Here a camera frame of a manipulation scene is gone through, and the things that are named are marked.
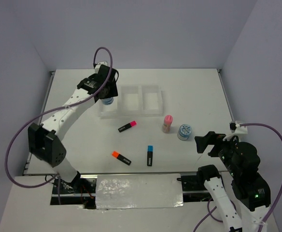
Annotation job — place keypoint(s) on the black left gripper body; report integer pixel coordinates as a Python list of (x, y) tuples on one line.
[(91, 78)]

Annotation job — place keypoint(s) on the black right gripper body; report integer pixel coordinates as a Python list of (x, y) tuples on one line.
[(224, 149)]

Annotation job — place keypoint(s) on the blue paint jar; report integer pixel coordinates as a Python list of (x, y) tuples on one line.
[(184, 132), (107, 101)]

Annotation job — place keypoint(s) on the pink highlighter marker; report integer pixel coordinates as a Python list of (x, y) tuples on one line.
[(127, 126)]

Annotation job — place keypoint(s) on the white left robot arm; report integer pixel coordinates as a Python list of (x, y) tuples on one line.
[(45, 140)]

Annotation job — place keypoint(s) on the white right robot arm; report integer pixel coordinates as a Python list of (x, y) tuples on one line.
[(250, 189)]

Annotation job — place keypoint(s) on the white three-compartment foam tray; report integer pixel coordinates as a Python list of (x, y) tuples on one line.
[(135, 100)]

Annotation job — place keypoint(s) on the pink-lidded toothpick jar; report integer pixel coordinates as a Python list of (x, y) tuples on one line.
[(167, 123)]

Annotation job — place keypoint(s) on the blue highlighter marker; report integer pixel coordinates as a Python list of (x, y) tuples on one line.
[(150, 155)]

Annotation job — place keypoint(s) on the orange highlighter marker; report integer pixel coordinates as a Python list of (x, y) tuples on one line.
[(121, 158)]

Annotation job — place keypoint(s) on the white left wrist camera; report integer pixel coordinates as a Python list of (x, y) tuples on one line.
[(98, 65)]

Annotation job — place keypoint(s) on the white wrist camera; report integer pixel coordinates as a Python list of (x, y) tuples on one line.
[(236, 130), (98, 65)]

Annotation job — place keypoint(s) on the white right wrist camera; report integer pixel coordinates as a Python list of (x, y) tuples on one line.
[(236, 130)]

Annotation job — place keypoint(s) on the silver foil-covered base plate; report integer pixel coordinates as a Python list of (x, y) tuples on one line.
[(131, 191)]

